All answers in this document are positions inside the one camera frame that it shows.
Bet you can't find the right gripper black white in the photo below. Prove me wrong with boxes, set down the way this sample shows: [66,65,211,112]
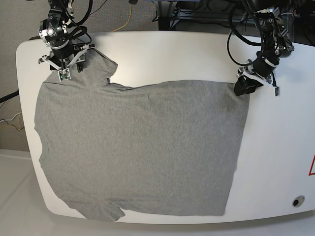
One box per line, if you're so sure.
[38,42,95,76]

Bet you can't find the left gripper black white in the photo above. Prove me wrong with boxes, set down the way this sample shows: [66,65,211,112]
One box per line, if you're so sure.
[234,58,280,96]

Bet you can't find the grey T-shirt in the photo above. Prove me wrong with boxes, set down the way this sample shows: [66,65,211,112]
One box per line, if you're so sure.
[34,50,250,221]

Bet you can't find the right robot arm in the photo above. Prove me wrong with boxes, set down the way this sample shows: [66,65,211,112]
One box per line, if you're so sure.
[38,0,95,82]

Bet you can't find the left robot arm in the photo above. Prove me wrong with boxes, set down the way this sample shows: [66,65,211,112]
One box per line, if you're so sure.
[226,0,294,96]

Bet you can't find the red triangle sticker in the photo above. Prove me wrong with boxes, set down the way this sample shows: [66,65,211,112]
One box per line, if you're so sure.
[309,156,315,176]

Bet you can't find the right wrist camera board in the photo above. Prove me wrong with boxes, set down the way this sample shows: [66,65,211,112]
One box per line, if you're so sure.
[58,68,71,82]

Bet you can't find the yellow white cables at left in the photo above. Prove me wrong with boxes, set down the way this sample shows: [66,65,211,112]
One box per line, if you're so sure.
[0,112,23,132]

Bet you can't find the yellow cable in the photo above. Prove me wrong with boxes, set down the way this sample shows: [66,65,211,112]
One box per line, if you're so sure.
[112,3,133,32]

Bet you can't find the aluminium frame rail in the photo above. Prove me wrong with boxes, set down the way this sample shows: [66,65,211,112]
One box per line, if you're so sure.
[157,0,295,40]

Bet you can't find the black table leg post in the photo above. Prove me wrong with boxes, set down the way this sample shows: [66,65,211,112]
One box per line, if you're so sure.
[158,16,171,31]

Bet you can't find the table cable grommet hole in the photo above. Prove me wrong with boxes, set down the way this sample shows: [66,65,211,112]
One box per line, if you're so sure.
[292,195,305,207]

